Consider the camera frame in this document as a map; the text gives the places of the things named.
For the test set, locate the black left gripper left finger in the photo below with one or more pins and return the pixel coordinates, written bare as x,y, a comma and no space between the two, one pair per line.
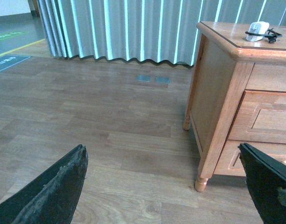
53,196

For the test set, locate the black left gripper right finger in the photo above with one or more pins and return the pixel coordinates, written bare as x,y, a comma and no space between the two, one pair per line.
266,183

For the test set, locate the wooden drawer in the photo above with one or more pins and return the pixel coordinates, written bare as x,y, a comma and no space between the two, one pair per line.
229,162
261,117

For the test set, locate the white charger adapter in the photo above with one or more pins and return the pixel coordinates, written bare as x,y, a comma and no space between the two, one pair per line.
259,27

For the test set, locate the wooden nightstand cabinet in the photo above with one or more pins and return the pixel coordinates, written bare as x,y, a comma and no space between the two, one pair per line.
226,66

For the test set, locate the blue floor sign sticker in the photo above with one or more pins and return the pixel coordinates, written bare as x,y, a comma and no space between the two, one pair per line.
7,61

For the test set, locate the left metal floor socket plate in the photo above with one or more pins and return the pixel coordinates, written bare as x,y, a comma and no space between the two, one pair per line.
143,78

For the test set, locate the metal floor socket plate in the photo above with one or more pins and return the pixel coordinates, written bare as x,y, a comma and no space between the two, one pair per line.
143,78
165,80

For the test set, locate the right metal floor socket plate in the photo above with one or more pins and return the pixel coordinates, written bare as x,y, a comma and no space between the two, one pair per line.
165,80

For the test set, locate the green floor sticker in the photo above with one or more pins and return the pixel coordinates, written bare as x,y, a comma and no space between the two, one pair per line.
7,35

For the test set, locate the grey pleated curtain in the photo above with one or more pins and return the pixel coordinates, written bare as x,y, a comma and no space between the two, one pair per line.
143,29

